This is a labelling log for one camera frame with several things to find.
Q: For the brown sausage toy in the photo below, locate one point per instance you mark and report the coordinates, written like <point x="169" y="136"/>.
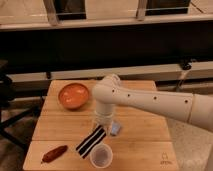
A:
<point x="55" y="153"/>

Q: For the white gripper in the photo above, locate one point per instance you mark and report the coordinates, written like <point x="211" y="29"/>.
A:
<point x="104" y="120"/>

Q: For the blue crumpled cloth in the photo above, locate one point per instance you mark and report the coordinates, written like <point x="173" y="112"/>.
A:
<point x="115" y="128"/>

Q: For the black clamp with cable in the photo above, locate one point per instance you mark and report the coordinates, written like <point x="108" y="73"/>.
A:
<point x="186" y="66"/>

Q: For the black office chair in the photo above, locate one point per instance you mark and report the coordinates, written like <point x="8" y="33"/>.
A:
<point x="6" y="95"/>

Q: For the orange bowl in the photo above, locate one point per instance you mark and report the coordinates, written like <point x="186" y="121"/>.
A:
<point x="73" y="96"/>

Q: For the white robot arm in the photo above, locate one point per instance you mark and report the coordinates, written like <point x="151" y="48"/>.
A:
<point x="190" y="108"/>

